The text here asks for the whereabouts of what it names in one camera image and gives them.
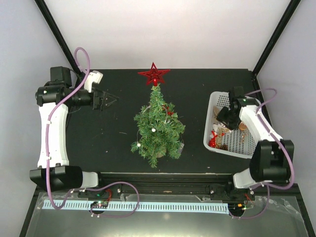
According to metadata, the burlap bow ornament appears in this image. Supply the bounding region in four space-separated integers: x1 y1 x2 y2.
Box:
212 106 220 121

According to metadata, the red star ornament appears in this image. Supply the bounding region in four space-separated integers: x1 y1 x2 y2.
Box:
138 62 171 86

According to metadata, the small circuit board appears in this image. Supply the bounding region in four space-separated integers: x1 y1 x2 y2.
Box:
90 201 109 208

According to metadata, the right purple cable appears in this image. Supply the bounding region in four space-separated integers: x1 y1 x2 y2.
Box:
231 88 296 220

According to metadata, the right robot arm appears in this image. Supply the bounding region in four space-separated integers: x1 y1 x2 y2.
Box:
216 86 295 199

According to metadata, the brown pine cone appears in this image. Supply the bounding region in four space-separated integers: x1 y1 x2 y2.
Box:
219 144 228 151

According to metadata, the red gift box ornament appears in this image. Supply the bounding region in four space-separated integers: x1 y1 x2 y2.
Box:
208 140 217 148

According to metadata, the small green christmas tree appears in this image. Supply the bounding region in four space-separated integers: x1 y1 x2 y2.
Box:
131 84 185 168

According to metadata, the red berry sprig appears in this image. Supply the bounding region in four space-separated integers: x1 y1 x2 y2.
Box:
162 105 174 116

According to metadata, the red ribbon bow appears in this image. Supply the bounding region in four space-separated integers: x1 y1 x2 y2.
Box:
210 130 225 140

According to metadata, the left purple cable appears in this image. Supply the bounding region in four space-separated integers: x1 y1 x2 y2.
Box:
45 46 91 210

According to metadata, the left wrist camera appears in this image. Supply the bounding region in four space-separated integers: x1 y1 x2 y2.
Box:
84 71 103 93

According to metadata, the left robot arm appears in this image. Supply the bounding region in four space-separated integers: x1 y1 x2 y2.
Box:
30 66 118 197

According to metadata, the clear battery box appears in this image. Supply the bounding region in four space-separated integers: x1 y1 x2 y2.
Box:
178 143 184 154

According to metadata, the white ball light string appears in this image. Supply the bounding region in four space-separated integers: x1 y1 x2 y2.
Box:
135 105 185 148

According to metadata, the purple cable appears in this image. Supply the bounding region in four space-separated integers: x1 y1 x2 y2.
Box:
231 88 296 220
45 46 91 210

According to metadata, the white plastic basket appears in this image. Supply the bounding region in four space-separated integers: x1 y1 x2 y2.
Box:
203 91 256 159

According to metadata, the white slotted cable duct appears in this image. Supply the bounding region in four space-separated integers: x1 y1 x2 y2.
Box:
43 199 230 215

